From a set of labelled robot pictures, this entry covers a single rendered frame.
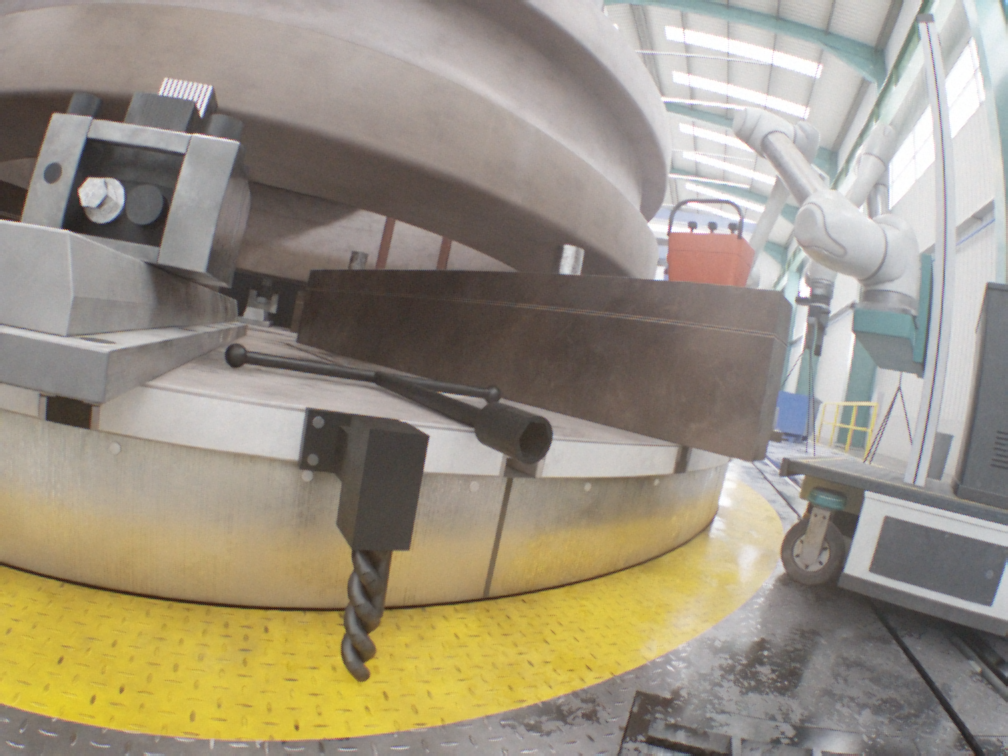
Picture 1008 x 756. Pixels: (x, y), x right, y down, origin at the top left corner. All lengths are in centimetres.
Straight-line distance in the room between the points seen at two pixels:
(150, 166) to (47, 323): 50
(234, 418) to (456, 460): 32
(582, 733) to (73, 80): 161
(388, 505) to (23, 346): 40
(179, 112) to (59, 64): 62
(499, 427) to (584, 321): 74
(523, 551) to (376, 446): 50
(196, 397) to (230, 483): 13
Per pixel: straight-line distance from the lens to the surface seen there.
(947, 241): 161
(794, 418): 1083
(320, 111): 131
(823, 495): 143
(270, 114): 129
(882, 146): 214
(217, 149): 90
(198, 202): 88
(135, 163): 102
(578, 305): 142
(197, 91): 114
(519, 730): 67
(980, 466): 141
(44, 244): 58
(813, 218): 131
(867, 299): 145
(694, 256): 130
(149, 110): 102
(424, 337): 184
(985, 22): 1329
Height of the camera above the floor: 42
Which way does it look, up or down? 2 degrees down
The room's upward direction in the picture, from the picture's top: 11 degrees clockwise
